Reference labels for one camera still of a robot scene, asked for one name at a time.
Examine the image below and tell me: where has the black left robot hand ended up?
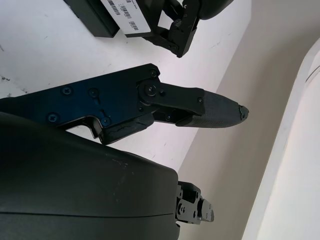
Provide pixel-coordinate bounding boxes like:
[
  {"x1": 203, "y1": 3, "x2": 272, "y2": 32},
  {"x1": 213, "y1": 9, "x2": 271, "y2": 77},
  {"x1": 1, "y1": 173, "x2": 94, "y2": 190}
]
[{"x1": 142, "y1": 0, "x2": 232, "y2": 59}]

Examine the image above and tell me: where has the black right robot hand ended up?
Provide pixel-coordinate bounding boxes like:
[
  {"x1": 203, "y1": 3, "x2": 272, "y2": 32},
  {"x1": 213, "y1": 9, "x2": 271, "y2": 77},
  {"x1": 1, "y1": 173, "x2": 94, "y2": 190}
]
[{"x1": 0, "y1": 63, "x2": 251, "y2": 240}]

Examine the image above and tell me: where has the black RealSense box lid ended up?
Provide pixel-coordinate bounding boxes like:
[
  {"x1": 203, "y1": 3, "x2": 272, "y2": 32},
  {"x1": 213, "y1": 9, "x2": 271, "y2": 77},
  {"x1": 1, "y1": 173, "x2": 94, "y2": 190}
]
[{"x1": 99, "y1": 0, "x2": 161, "y2": 39}]

